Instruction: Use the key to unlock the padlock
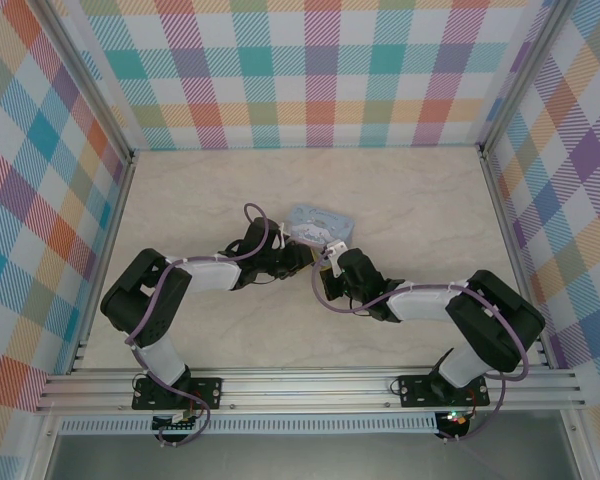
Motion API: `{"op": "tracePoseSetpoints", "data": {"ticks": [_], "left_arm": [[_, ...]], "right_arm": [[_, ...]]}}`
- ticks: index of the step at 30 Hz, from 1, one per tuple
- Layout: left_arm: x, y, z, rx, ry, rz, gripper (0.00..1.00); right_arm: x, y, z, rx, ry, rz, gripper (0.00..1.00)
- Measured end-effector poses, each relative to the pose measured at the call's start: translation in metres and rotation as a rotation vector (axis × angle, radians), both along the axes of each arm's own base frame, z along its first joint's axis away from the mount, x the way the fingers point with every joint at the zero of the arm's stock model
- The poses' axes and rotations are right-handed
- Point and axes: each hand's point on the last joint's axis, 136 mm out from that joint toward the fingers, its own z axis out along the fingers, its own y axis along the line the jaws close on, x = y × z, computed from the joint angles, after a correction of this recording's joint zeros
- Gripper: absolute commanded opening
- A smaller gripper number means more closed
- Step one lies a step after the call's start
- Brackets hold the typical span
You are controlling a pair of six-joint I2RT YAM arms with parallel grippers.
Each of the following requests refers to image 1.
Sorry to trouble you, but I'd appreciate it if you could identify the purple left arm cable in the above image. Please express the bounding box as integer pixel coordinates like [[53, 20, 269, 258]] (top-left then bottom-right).
[[124, 202, 287, 449]]

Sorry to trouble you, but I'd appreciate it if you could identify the small controller board with lights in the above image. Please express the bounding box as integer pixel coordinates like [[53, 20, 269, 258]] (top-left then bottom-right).
[[436, 409, 472, 428]]

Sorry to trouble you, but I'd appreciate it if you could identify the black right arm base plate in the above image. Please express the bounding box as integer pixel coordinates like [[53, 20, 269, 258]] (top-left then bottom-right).
[[396, 372, 492, 409]]

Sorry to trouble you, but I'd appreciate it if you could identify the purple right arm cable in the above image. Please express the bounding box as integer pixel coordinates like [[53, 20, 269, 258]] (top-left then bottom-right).
[[311, 249, 532, 444]]

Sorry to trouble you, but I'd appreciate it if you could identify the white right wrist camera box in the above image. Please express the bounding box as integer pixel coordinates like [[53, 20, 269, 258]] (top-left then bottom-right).
[[327, 240, 350, 278]]

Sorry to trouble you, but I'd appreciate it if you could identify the small black controller board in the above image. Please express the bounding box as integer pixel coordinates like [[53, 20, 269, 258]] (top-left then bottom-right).
[[151, 412, 204, 433]]

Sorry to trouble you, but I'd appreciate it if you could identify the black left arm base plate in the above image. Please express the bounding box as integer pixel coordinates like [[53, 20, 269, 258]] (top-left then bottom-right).
[[131, 375, 225, 412]]

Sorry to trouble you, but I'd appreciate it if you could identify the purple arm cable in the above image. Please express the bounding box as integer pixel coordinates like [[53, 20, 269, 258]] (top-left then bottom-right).
[[124, 202, 287, 449], [311, 249, 532, 444]]

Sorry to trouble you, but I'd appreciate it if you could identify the light blue cartoon tin box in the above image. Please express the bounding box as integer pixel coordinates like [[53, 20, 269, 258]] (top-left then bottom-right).
[[283, 203, 358, 250]]

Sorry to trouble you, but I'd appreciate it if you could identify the aluminium frame post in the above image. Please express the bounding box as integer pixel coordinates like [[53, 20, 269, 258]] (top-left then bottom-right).
[[478, 0, 569, 157], [38, 0, 137, 167]]

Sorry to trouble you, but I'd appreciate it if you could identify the white slotted cable duct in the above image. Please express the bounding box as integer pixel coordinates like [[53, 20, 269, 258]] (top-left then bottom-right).
[[58, 416, 440, 436]]

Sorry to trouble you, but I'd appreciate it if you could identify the grey metal panel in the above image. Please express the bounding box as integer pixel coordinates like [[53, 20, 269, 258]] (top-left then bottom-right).
[[43, 433, 582, 480]]

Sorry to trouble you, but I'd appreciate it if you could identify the aluminium mounting rail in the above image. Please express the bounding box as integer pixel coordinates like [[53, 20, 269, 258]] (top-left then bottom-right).
[[33, 366, 587, 415]]

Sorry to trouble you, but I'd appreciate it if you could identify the aluminium side rail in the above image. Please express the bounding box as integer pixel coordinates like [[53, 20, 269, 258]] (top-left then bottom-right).
[[68, 149, 138, 377], [478, 144, 552, 370]]

